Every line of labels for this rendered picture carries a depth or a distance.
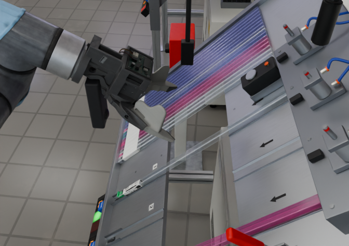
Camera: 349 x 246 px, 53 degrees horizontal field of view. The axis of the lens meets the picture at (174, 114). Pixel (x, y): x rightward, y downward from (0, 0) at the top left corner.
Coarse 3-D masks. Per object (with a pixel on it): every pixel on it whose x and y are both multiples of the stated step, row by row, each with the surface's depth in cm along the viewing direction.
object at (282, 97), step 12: (276, 96) 64; (264, 108) 64; (240, 120) 67; (252, 120) 67; (228, 132) 69; (204, 144) 72; (180, 156) 76; (192, 156) 74; (168, 168) 77; (144, 180) 81; (120, 192) 86
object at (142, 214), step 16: (160, 144) 87; (128, 160) 95; (144, 160) 89; (160, 160) 83; (128, 176) 90; (160, 176) 79; (144, 192) 80; (160, 192) 76; (128, 208) 82; (144, 208) 77; (160, 208) 72; (112, 224) 83; (128, 224) 78; (144, 224) 73; (160, 224) 70; (112, 240) 80; (128, 240) 74; (144, 240) 70; (160, 240) 67
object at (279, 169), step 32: (288, 0) 81; (320, 0) 72; (256, 128) 65; (288, 128) 59; (256, 160) 60; (288, 160) 55; (256, 192) 56; (288, 192) 52; (288, 224) 49; (320, 224) 45
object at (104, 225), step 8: (120, 128) 105; (120, 136) 103; (120, 144) 101; (112, 168) 94; (112, 176) 92; (112, 184) 91; (112, 192) 90; (104, 200) 88; (112, 200) 88; (104, 208) 85; (112, 208) 87; (104, 216) 84; (104, 224) 83; (104, 232) 82; (96, 240) 80; (104, 240) 80
